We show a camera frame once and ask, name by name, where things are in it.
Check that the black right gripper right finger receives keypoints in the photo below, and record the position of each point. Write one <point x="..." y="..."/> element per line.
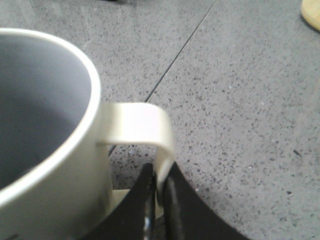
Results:
<point x="187" y="217"/>

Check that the wooden mug tree stand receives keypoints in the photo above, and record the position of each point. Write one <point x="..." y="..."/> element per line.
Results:
<point x="310" y="11"/>

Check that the white HOME ribbed mug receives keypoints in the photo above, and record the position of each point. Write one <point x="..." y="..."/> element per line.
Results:
<point x="55" y="177"/>

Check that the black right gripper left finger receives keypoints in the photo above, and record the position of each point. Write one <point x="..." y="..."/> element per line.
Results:
<point x="134" y="217"/>

